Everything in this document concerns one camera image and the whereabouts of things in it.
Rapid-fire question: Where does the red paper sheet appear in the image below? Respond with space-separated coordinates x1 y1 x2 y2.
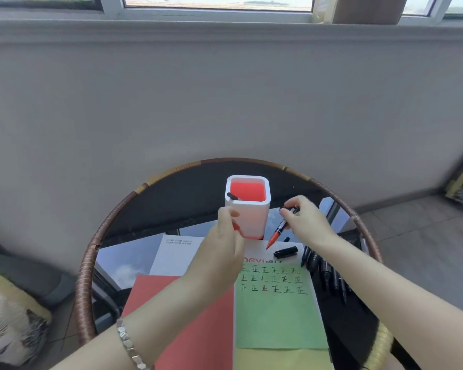
121 275 236 370

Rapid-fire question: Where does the white pen holder red inside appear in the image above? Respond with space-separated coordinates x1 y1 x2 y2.
225 175 271 240

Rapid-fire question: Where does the red tip marker pen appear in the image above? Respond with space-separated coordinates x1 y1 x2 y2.
266 206 300 250

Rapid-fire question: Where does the yellow paper sheet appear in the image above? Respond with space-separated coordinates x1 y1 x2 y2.
233 347 335 370

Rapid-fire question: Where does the person's left forearm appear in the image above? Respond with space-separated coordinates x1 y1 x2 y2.
49 270 237 370

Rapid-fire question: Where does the white window frame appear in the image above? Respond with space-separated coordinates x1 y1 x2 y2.
0 0 463 26

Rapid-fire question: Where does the dark grey sofa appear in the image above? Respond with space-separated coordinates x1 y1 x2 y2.
0 234 78 309

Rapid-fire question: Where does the person's left hand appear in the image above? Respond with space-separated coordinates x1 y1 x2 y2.
184 206 248 290

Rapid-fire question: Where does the person's right hand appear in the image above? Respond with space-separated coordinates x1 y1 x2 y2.
279 195 333 249

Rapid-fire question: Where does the round rattan rim glass table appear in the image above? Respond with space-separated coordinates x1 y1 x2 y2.
74 157 410 370

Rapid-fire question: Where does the person's right forearm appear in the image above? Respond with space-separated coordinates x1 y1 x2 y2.
313 232 463 370

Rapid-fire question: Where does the patterned yellow edged cushion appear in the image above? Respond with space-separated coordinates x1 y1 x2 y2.
0 265 53 367

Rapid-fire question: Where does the green paper sheet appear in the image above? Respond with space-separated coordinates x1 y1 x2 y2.
234 263 329 350

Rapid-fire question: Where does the row of black markers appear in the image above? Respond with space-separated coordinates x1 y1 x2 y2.
300 245 352 305

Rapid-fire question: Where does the silver bead bracelet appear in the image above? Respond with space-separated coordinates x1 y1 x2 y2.
116 317 155 370

